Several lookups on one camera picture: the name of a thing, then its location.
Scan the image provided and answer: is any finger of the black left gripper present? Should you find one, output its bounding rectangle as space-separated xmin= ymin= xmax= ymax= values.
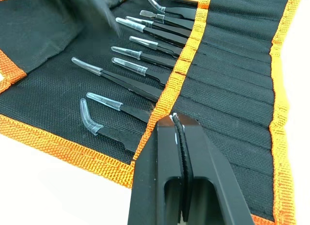
xmin=64 ymin=0 xmax=120 ymax=35

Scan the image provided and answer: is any black tweezers curved capped tip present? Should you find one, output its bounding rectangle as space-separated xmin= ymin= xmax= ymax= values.
xmin=79 ymin=98 xmax=143 ymax=153
xmin=145 ymin=0 xmax=197 ymax=19

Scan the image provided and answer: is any black tool roll orange trim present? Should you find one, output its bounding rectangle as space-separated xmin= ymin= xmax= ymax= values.
xmin=0 ymin=0 xmax=304 ymax=225

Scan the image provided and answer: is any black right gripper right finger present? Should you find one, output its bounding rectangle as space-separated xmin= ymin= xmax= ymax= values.
xmin=173 ymin=113 xmax=255 ymax=225

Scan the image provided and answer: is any black tweezers flat spatula tip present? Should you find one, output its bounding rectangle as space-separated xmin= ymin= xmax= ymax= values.
xmin=139 ymin=10 xmax=194 ymax=30

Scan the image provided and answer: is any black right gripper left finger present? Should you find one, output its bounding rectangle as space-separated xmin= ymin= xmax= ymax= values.
xmin=126 ymin=114 xmax=185 ymax=225

